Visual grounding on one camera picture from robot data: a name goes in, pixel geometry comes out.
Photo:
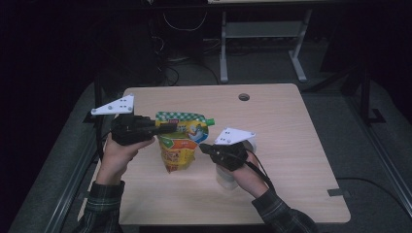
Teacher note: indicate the grey metal rail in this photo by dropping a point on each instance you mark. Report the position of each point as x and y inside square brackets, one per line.
[382, 155]
[64, 200]

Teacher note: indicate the person's right hand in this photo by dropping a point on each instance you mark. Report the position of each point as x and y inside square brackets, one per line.
[249, 178]

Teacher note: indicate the black metal stand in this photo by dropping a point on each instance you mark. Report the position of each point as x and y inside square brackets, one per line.
[366, 97]
[98, 97]

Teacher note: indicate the white metal desk frame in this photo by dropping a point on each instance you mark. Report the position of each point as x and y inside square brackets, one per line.
[259, 29]

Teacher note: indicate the grey tape strip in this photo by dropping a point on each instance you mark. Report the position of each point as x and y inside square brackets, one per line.
[338, 192]

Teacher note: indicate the person's left hand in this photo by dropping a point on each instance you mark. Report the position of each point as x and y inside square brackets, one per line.
[115, 161]

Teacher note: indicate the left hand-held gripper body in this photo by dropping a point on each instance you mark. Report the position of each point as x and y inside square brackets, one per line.
[129, 129]

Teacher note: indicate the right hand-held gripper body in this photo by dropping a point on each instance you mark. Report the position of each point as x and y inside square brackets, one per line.
[230, 155]

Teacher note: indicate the yellow refill pouch green cap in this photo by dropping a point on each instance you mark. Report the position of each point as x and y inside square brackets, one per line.
[178, 149]

